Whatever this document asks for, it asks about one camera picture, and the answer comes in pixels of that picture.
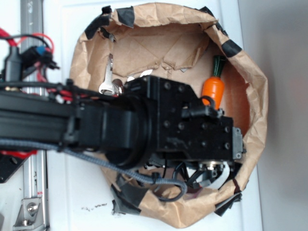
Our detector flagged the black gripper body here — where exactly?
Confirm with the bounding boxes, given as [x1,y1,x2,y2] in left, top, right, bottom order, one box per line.
[125,75,243,189]

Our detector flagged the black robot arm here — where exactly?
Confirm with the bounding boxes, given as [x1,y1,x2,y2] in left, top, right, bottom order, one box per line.
[0,76,244,190]

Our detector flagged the orange plastic toy carrot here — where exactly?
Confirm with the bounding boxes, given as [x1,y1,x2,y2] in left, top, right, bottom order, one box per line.
[202,55,226,110]

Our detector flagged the wide silver key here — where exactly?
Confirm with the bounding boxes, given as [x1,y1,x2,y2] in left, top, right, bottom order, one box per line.
[127,69,153,82]

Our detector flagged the brown paper bag bin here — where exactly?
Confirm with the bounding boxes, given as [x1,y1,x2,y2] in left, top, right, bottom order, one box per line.
[70,2,268,228]

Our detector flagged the grey braided cable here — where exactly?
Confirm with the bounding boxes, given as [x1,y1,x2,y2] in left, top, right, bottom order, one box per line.
[0,138,188,202]

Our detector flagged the metal corner bracket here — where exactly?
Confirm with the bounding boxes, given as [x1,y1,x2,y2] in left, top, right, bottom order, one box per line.
[13,197,45,231]

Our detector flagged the red and black wires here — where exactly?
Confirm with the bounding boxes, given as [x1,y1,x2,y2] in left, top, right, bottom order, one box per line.
[0,27,73,104]

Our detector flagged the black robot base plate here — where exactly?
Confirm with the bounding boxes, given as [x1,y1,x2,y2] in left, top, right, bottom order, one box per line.
[0,154,25,184]

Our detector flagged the aluminium extrusion rail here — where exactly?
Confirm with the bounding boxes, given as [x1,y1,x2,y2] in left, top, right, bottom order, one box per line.
[20,0,50,231]

